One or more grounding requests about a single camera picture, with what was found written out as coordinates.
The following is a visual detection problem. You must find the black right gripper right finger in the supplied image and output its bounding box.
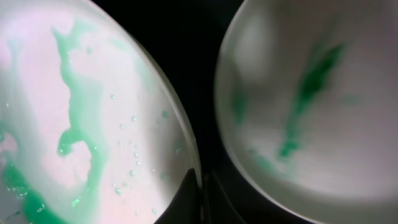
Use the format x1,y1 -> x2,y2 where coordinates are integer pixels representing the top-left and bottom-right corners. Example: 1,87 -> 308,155
203,171 -> 246,224

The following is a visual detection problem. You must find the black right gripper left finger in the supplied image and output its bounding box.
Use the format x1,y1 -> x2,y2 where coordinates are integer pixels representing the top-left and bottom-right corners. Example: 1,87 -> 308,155
155,169 -> 200,224

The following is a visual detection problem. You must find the white plate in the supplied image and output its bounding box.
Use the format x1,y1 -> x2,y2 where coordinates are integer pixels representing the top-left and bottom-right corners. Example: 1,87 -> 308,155
1,1 -> 202,223

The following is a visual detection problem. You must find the green rimmed plate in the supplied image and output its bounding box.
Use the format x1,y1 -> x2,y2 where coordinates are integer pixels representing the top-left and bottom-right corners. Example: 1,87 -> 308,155
215,0 -> 397,223

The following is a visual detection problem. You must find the black round tray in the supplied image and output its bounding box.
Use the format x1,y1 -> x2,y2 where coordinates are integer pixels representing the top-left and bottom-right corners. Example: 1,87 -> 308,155
96,0 -> 302,223

